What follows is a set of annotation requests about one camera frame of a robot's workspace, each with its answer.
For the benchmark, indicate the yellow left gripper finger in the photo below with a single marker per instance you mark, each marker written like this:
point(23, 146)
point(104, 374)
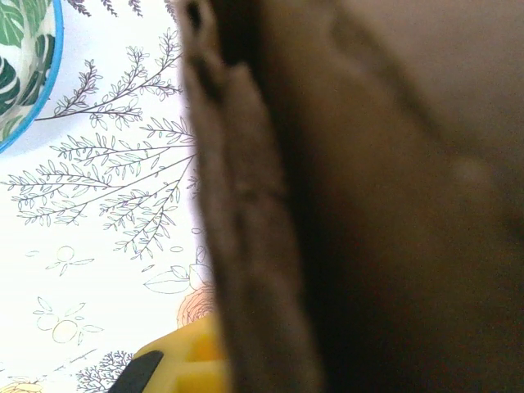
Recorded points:
point(188, 360)

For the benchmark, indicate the brown cardboard box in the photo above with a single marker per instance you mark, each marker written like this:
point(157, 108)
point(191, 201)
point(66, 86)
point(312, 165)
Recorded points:
point(368, 204)

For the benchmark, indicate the leaf print bowl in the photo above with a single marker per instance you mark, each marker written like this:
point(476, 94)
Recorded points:
point(24, 69)

